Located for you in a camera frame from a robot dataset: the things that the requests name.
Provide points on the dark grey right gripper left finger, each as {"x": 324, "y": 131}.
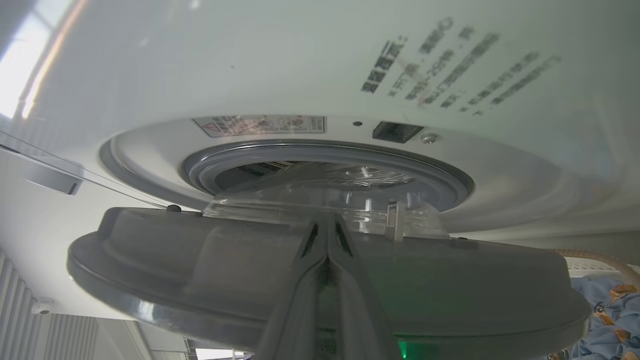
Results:
{"x": 300, "y": 300}

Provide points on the white control knob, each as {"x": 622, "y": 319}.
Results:
{"x": 52, "y": 177}

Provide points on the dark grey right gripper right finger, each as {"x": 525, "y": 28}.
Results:
{"x": 362, "y": 300}

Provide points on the blue garment with orange print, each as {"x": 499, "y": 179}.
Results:
{"x": 612, "y": 320}

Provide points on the white security camera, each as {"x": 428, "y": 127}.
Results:
{"x": 42, "y": 306}

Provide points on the round grey washing machine door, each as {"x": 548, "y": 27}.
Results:
{"x": 200, "y": 260}

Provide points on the white front-load washing machine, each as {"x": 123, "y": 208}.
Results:
{"x": 200, "y": 60}

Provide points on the red-white warning sticker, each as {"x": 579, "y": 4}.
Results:
{"x": 260, "y": 125}

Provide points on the cream perforated laundry basket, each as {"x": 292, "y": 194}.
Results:
{"x": 602, "y": 258}

